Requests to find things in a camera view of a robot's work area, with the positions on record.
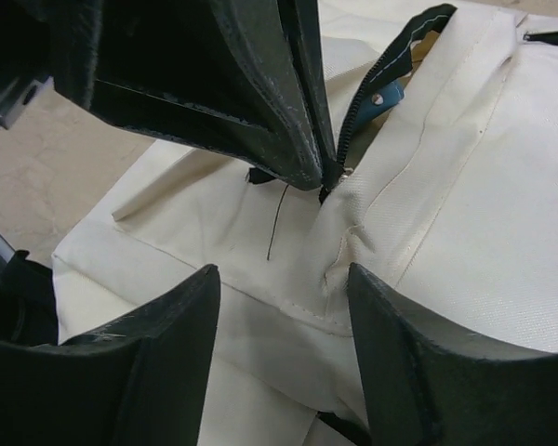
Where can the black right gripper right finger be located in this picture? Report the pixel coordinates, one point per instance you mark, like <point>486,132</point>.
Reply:
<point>430,381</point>

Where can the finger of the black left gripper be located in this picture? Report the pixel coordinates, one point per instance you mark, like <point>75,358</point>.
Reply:
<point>300,20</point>
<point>215,75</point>

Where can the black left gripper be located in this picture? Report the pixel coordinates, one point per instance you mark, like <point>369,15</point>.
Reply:
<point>42,40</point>

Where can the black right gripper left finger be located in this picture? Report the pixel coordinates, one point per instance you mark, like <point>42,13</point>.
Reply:
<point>139,379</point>

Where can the blue notebook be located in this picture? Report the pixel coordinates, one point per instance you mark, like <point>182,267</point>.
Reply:
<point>378,103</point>

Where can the cream canvas backpack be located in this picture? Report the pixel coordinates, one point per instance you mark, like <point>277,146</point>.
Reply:
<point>452,201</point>

